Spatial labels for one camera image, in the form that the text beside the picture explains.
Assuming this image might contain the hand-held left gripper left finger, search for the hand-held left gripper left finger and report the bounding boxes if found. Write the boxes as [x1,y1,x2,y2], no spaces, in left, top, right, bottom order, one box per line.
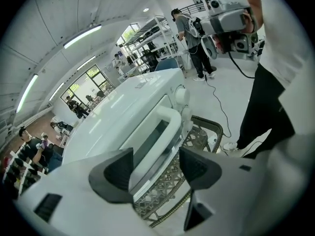
[88,147,135,205]

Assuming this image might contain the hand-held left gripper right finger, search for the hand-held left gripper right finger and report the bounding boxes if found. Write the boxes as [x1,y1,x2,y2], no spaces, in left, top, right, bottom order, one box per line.
[179,146,223,191]

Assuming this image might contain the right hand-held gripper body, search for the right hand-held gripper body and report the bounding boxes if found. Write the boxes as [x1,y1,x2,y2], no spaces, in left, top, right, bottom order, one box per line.
[200,0,259,60]

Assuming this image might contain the white oven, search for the white oven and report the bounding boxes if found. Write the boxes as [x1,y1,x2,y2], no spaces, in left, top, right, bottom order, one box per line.
[61,67,194,199]

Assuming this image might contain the person's right hand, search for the person's right hand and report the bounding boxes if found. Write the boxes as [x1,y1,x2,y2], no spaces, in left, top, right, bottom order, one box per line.
[242,7,258,34]

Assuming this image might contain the person's left white shoe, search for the person's left white shoe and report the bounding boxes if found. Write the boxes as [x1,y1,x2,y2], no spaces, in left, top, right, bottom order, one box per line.
[222,141,239,152]

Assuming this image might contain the dark wicker glass-top table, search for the dark wicker glass-top table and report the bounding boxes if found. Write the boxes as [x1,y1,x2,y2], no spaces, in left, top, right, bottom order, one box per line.
[132,116,223,228]

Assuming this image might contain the person's white shirt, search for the person's white shirt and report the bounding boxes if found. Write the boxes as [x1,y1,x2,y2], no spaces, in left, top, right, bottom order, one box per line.
[254,0,312,89]

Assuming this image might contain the blue folding chair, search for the blue folding chair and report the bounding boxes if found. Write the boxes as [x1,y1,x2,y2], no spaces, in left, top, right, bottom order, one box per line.
[155,58,184,72]

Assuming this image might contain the white metal rack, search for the white metal rack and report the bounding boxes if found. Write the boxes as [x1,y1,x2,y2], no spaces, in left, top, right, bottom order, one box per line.
[115,15,178,71]

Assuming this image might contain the person's black trousers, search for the person's black trousers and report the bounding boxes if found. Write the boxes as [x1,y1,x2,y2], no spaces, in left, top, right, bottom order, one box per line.
[237,62,296,159]

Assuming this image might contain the ceiling tube light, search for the ceiling tube light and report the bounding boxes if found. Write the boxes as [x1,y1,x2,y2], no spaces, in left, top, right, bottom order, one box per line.
[63,23,103,49]
[76,55,96,71]
[15,73,39,113]
[48,82,65,101]

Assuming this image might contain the dark framed window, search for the dark framed window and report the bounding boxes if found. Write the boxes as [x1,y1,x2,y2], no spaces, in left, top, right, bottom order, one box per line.
[66,65,115,100]

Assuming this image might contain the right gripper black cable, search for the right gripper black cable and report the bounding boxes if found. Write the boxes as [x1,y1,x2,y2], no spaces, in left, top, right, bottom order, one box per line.
[227,50,256,80]

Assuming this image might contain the black floor cable with adapter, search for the black floor cable with adapter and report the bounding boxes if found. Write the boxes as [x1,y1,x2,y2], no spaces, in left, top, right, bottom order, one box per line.
[204,74,233,139]

